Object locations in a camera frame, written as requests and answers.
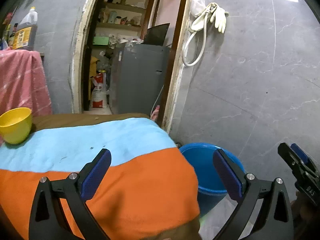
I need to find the grey refrigerator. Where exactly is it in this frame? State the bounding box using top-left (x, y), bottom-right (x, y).
top-left (109, 43), bottom-right (170, 115)

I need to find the blue orange table cloth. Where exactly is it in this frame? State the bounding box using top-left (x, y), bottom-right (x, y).
top-left (1, 118), bottom-right (200, 239)

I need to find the large oil bottle yellow label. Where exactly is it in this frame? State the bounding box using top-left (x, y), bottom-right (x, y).
top-left (12, 7), bottom-right (38, 51)

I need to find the blue plastic bucket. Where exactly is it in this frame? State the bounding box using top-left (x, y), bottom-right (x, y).
top-left (179, 142), bottom-right (246, 218)

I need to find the pink checked cloth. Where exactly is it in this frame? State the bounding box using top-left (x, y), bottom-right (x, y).
top-left (0, 50), bottom-right (52, 116)

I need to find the yellow plastic bowl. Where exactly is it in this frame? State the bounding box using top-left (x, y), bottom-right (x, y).
top-left (0, 107), bottom-right (33, 145)

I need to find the wooden shelf unit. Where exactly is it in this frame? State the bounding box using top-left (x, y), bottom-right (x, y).
top-left (94, 0), bottom-right (155, 38)

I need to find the black monitor on fridge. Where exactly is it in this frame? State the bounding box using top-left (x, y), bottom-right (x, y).
top-left (143, 23), bottom-right (170, 46)

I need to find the brown table cover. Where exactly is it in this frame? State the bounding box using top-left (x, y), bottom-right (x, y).
top-left (31, 113), bottom-right (150, 133)

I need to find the red white sack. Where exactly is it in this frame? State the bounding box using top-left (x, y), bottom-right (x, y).
top-left (91, 70), bottom-right (107, 108)

